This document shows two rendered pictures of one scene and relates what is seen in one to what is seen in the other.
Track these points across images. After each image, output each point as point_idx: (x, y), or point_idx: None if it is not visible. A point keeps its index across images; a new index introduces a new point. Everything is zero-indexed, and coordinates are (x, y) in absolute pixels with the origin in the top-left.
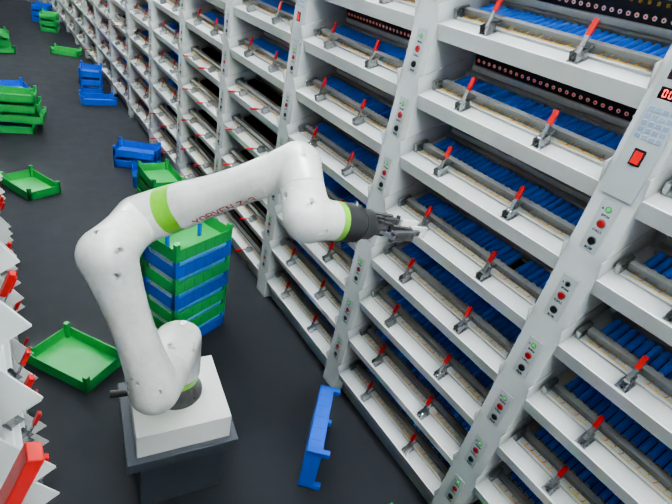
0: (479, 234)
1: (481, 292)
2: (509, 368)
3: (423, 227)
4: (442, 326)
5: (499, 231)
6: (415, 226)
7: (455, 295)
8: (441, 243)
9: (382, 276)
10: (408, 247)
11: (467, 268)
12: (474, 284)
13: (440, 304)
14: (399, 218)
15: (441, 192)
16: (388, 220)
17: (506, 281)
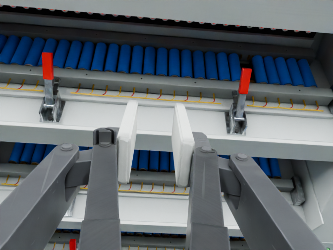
0: (154, 59)
1: (249, 150)
2: (329, 217)
3: (183, 111)
4: (186, 229)
5: (263, 23)
6: (185, 127)
7: (158, 169)
8: (114, 112)
9: None
10: (20, 149)
11: (201, 127)
12: (232, 145)
13: (153, 199)
14: (108, 139)
15: (67, 3)
16: (118, 202)
17: (270, 107)
